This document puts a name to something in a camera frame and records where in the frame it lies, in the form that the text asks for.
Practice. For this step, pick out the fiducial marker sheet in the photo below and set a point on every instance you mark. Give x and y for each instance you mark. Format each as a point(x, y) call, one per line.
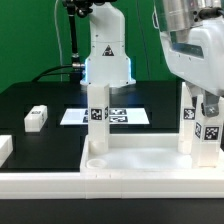
point(130, 116)

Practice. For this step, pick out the white desk top tray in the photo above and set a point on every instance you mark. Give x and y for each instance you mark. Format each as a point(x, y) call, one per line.
point(144, 153)

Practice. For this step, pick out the white front fence rail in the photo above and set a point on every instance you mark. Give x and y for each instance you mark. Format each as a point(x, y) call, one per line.
point(82, 186)

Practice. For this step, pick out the white left fence piece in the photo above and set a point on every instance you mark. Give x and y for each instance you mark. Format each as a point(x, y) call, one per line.
point(6, 147)

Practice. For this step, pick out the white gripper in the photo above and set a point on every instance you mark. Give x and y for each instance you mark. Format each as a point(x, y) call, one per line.
point(192, 38)

